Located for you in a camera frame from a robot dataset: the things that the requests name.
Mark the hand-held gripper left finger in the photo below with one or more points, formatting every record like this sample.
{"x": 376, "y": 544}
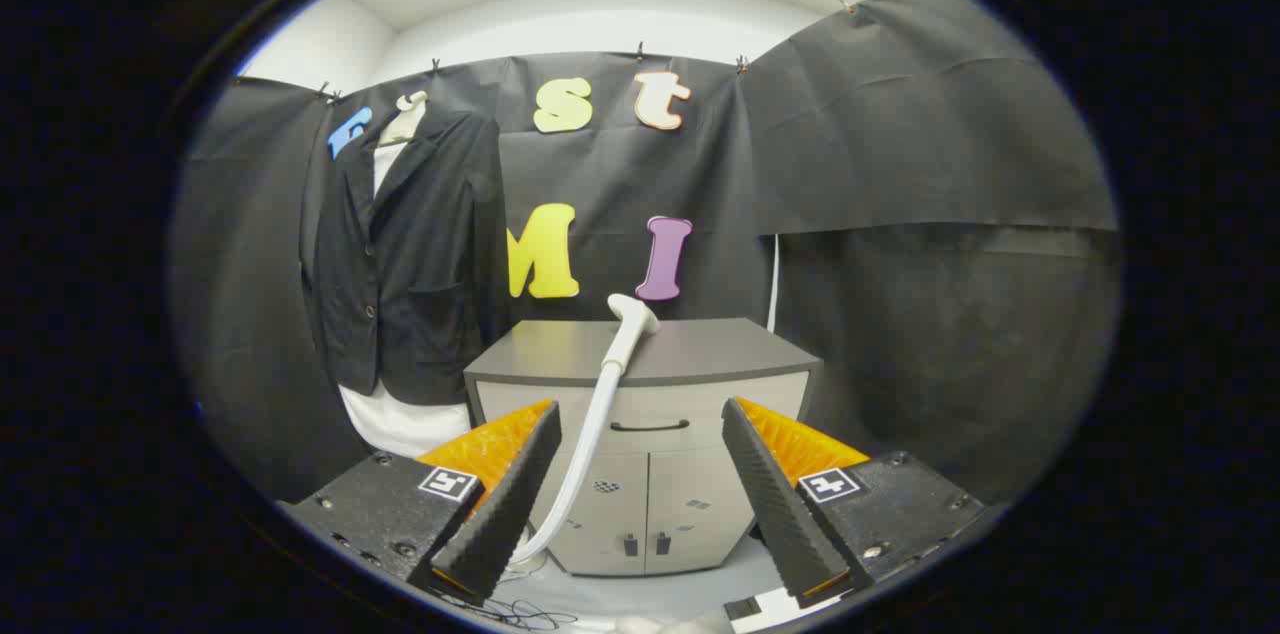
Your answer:
{"x": 510, "y": 504}

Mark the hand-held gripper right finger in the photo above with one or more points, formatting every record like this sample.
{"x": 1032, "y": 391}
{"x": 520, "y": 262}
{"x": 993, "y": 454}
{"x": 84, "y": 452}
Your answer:
{"x": 775, "y": 504}

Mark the white shirt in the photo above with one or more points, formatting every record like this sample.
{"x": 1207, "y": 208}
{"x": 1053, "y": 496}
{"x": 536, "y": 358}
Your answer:
{"x": 400, "y": 424}

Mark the white garment steamer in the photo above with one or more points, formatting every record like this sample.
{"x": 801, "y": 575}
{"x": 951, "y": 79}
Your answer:
{"x": 628, "y": 339}

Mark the black jacket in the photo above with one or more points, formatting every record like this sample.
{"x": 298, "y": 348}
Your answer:
{"x": 420, "y": 254}

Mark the white clothes hanger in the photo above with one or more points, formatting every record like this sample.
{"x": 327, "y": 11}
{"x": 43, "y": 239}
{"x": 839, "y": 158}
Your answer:
{"x": 405, "y": 124}

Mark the grey cabinet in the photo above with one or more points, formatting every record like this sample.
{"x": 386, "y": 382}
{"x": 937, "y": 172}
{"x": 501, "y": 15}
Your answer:
{"x": 700, "y": 354}

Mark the black backdrop cloth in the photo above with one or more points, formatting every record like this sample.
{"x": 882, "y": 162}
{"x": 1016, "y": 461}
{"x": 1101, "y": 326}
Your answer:
{"x": 900, "y": 164}

